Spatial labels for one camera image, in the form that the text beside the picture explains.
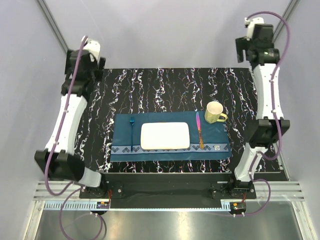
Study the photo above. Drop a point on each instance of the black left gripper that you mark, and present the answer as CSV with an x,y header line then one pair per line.
x,y
99,67

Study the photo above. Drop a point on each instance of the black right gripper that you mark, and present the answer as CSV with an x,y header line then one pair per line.
x,y
242,44

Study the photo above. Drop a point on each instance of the blue small fork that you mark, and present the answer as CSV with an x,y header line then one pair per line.
x,y
132,122

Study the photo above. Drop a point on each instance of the yellow mug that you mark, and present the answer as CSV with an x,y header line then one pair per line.
x,y
214,112

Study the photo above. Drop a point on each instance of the white rectangular plate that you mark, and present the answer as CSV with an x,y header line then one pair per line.
x,y
165,136

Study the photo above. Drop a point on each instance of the pink orange knife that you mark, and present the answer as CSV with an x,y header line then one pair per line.
x,y
198,123

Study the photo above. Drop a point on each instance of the blue patterned cloth placemat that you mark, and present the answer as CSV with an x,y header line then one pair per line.
x,y
215,138

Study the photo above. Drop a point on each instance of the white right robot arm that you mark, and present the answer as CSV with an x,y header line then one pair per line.
x,y
269,125

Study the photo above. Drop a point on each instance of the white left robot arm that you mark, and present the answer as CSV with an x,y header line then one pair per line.
x,y
58,161

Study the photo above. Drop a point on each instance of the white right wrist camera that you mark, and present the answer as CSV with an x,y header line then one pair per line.
x,y
250,24

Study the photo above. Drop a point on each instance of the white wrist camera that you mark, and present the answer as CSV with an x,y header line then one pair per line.
x,y
93,47
250,24

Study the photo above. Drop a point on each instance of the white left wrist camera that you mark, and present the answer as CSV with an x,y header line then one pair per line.
x,y
93,47

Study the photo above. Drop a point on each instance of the right aluminium frame post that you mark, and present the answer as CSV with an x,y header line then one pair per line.
x,y
287,14

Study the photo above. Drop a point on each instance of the aluminium frame post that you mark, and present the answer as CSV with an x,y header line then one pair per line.
x,y
45,10
287,14

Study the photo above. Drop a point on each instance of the left aluminium frame post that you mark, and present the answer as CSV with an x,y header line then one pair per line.
x,y
45,10

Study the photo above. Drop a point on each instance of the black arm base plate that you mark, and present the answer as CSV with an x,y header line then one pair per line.
x,y
217,185

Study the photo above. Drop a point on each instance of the aluminium front rail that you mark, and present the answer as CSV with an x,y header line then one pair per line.
x,y
279,191

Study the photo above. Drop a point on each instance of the grey cable duct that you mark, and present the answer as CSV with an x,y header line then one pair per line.
x,y
99,206

